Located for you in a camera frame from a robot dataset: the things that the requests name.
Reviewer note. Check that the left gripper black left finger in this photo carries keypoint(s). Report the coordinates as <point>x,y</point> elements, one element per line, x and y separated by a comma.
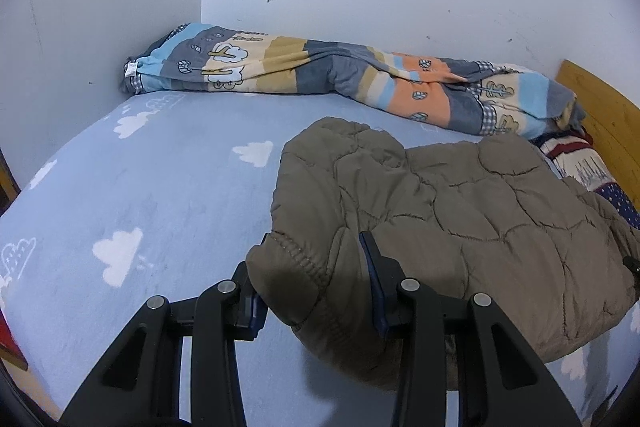
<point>136,382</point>

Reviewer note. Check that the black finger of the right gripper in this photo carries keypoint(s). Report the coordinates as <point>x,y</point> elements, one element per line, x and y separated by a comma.
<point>632,269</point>

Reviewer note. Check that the olive quilted hooded jacket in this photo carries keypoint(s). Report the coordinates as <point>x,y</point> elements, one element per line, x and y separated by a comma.
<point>463,218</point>

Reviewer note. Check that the navy star patterned pillow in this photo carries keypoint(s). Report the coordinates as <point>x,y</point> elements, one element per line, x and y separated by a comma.
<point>572,154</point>

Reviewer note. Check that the wooden headboard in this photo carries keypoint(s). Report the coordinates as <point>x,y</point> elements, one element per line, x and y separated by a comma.
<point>613,122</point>

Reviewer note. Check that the light blue cloud bedsheet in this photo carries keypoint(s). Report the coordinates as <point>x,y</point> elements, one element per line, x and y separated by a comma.
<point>165,196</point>

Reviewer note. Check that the colourful patchwork blanket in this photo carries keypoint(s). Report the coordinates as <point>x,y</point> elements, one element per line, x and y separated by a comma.
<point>472,97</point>

